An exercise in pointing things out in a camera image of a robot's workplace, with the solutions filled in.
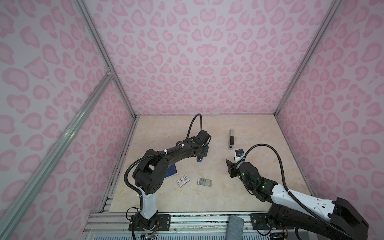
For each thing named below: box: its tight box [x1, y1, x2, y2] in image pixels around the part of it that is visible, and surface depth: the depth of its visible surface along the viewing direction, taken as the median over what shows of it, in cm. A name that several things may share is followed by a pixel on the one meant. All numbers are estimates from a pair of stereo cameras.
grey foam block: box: [225, 215, 244, 240], surface depth 71 cm
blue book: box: [164, 163, 177, 178], surface depth 90 cm
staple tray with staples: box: [197, 177, 212, 187], surface depth 88 cm
